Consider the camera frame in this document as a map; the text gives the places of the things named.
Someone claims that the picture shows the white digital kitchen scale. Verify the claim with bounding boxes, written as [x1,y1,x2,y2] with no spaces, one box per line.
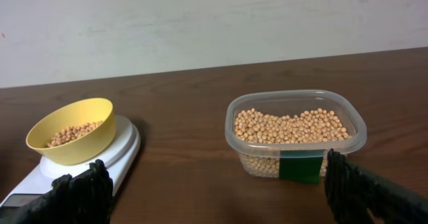
[1,115,140,208]

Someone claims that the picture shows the soybeans in container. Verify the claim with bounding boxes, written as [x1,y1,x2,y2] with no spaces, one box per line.
[234,108,352,177]

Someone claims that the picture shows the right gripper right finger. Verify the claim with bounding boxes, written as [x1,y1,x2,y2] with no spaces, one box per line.
[324,149,427,224]

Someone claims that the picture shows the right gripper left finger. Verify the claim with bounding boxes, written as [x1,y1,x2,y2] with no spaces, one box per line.
[1,159,113,224]

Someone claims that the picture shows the clear plastic container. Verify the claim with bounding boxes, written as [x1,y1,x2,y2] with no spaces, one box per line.
[225,90,367,183]

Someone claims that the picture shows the pale yellow bowl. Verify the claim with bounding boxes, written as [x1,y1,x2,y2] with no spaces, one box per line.
[26,98,116,165]

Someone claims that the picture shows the soybeans in bowl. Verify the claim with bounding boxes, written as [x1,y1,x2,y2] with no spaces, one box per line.
[46,120,103,148]

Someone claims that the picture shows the green label on container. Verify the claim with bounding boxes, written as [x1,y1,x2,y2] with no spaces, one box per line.
[279,150,325,184]

